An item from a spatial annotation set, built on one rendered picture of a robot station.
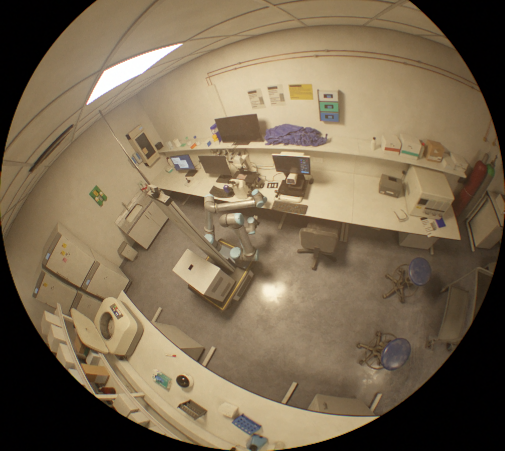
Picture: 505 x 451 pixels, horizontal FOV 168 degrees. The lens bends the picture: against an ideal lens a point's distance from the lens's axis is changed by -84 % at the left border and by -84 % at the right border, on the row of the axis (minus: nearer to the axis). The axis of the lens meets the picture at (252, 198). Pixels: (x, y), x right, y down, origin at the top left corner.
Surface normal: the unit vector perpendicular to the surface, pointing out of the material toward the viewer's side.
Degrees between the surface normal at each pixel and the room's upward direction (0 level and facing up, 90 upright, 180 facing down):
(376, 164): 90
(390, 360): 2
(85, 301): 90
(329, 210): 0
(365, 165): 90
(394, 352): 2
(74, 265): 90
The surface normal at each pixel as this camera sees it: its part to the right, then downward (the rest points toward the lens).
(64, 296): 0.88, 0.14
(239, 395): -0.26, -0.66
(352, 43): -0.40, 0.74
